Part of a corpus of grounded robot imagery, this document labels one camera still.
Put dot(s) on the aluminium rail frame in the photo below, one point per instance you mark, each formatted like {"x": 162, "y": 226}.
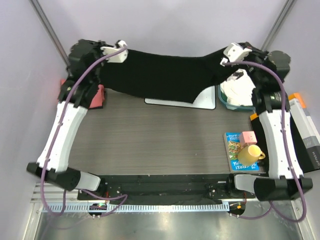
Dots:
{"x": 212, "y": 202}

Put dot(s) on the pink cube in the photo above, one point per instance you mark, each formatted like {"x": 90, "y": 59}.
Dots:
{"x": 247, "y": 138}

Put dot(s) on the teal laundry basket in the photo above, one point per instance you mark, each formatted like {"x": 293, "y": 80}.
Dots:
{"x": 235, "y": 99}

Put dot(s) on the folded coral pink t-shirt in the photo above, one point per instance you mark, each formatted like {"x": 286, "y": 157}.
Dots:
{"x": 96, "y": 98}

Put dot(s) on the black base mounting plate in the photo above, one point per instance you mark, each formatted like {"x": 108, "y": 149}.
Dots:
{"x": 174, "y": 186}

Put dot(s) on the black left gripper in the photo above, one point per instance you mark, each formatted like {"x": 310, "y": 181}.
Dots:
{"x": 100, "y": 60}

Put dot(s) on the blue picture book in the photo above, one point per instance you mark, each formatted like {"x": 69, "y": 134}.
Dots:
{"x": 233, "y": 147}

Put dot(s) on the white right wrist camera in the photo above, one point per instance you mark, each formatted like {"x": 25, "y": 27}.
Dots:
{"x": 234, "y": 53}

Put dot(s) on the yellow mug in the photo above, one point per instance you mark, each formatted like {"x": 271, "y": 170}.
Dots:
{"x": 250, "y": 155}

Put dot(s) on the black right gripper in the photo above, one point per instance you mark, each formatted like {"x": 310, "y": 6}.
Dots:
{"x": 238, "y": 63}

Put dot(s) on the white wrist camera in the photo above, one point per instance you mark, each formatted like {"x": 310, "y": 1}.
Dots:
{"x": 117, "y": 53}
{"x": 234, "y": 53}

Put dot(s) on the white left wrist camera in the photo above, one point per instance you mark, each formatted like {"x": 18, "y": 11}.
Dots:
{"x": 117, "y": 53}

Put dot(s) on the black floral print t-shirt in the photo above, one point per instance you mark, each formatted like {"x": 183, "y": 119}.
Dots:
{"x": 164, "y": 77}

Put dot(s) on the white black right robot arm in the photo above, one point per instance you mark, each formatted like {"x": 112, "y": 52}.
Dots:
{"x": 285, "y": 179}

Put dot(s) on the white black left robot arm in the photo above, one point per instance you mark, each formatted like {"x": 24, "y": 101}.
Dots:
{"x": 52, "y": 166}

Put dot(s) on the black orange box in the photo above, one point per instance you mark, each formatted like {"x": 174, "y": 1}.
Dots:
{"x": 305, "y": 136}

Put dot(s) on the white crumpled t-shirts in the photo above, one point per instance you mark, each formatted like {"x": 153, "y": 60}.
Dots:
{"x": 240, "y": 80}

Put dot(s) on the white tray board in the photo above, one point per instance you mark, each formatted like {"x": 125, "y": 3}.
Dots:
{"x": 205, "y": 100}

